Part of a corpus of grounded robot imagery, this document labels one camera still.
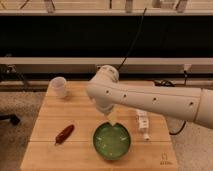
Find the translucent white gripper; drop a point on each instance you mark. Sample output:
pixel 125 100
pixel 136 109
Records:
pixel 112 118

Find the red chili pepper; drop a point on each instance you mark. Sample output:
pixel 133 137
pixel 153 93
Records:
pixel 63 135

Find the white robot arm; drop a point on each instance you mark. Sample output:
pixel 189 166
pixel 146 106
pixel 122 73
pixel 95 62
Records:
pixel 188 104

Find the green bowl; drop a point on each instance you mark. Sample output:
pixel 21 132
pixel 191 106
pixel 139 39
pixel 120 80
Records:
pixel 111 142

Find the white tube with cap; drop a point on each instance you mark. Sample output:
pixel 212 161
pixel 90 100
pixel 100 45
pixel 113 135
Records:
pixel 143 122

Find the white plastic cup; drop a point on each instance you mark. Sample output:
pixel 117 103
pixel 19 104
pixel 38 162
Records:
pixel 58 84

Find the black chair base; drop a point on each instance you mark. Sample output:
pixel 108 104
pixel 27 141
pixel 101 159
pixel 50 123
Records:
pixel 14 120

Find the grey metal rail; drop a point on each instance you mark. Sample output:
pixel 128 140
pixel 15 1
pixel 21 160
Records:
pixel 91 64

